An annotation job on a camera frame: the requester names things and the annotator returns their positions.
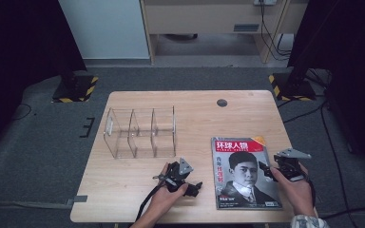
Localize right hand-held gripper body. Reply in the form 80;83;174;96
273;147;313;183

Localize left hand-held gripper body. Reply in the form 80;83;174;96
165;157;194;194

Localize magazine with portrait cover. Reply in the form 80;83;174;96
210;136;283;211

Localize clear acrylic file organizer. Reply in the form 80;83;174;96
103;104;177;160

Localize person's left hand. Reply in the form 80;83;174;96
145;162;190;220

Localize person's right hand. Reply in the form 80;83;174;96
269;163;317;219

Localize striped black stand base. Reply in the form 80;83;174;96
268;72;317;103
51;74;100;104

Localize black curtain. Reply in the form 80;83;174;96
287;0;365;182
0;0;88;160

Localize light wooden desk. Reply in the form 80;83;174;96
139;0;310;65

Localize white cabinet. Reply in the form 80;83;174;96
58;0;151;61

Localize white power strip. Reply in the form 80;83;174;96
253;0;279;7

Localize right hand-held gripper cable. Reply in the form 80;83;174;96
298;169;317;207

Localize hand-held gripper cable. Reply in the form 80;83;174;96
298;169;317;207
135;162;176;222

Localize left hand-held gripper cable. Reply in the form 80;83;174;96
135;162;176;222

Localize long black floor cable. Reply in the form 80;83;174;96
318;101;351;220

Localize black floor cable bundle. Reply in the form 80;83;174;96
277;67;333;124

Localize black hanging cables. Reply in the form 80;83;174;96
259;0;295;62

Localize thin black floor cable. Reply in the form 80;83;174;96
10;102;33;122

